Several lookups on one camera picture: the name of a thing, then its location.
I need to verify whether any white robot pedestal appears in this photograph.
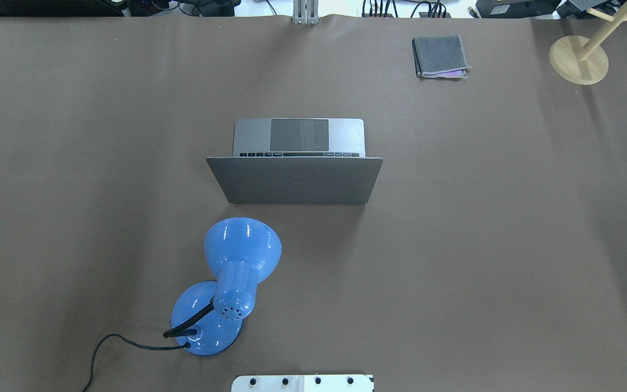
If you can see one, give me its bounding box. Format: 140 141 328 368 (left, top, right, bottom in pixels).
231 374 375 391

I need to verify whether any folded grey cloth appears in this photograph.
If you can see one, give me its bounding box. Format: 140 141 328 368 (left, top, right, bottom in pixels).
411 35 471 79

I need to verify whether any black lamp power cable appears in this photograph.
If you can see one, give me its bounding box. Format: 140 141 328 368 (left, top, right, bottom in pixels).
82 334 191 392

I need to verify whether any grey laptop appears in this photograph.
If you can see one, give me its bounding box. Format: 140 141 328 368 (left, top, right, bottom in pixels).
206 118 383 204

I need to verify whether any blue desk lamp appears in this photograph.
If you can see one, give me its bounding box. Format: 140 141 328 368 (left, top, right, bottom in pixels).
163 217 282 356

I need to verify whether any wooden cup stand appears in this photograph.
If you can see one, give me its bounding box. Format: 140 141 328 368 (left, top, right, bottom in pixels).
548 2 627 85

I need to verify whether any aluminium frame post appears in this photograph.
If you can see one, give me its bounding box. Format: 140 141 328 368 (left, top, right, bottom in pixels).
293 0 319 26

